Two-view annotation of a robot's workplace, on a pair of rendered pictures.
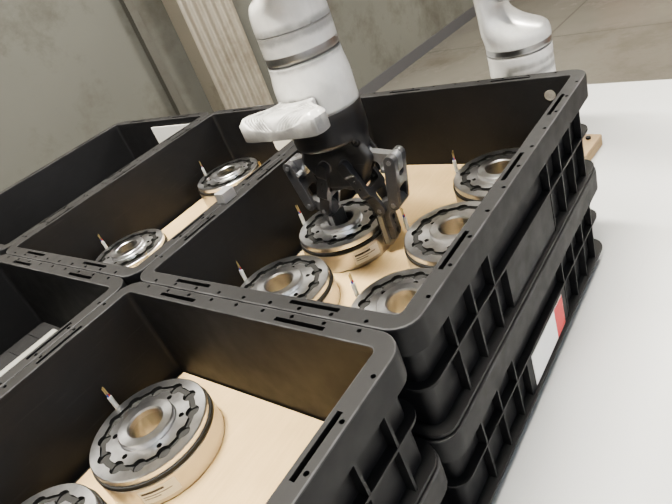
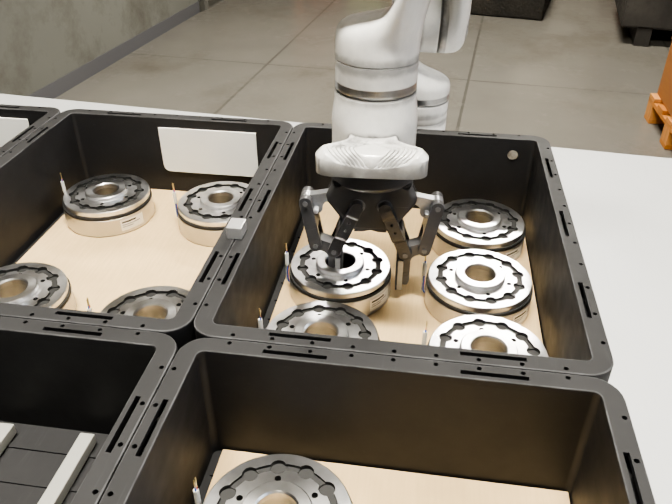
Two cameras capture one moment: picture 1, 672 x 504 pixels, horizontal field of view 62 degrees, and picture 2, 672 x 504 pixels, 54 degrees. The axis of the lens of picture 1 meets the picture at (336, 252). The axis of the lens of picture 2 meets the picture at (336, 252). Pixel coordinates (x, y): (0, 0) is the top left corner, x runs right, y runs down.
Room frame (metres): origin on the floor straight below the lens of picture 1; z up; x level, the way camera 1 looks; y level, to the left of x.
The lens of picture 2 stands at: (0.13, 0.32, 1.24)
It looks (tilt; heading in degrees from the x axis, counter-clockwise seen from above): 34 degrees down; 322
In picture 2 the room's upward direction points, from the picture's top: straight up
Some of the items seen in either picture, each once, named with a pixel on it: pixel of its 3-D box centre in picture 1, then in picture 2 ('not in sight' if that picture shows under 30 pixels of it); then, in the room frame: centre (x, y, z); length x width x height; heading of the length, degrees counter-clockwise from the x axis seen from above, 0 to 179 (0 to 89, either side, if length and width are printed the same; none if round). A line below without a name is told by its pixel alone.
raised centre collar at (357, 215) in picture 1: (341, 220); (340, 262); (0.55, -0.02, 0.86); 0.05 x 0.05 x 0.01
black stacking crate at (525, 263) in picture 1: (389, 221); (405, 266); (0.50, -0.06, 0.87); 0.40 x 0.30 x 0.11; 134
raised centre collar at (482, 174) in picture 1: (500, 168); (479, 218); (0.53, -0.20, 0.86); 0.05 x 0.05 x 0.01
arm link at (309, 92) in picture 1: (300, 83); (374, 118); (0.52, -0.03, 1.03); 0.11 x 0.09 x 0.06; 138
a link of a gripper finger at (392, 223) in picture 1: (395, 215); (413, 260); (0.50, -0.07, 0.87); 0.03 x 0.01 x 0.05; 48
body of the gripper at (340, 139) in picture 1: (335, 144); (372, 183); (0.53, -0.04, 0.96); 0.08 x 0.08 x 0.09
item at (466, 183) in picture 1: (500, 172); (478, 222); (0.53, -0.20, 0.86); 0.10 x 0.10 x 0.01
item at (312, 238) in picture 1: (342, 223); (340, 266); (0.55, -0.02, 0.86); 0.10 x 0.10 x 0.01
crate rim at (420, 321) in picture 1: (375, 178); (409, 222); (0.50, -0.06, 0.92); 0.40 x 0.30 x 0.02; 134
